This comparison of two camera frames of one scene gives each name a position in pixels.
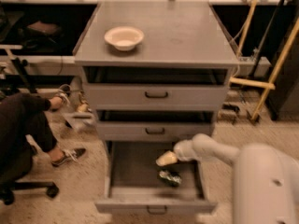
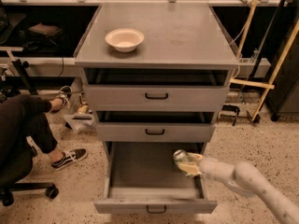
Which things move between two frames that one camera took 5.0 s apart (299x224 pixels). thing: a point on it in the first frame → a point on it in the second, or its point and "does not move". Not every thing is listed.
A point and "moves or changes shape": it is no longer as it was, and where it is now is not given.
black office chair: (14, 163) does not move
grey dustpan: (82, 120) does not move
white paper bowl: (123, 38) does not move
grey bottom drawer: (133, 183) does not move
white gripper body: (183, 150) → (209, 168)
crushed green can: (170, 177) moves or changes shape
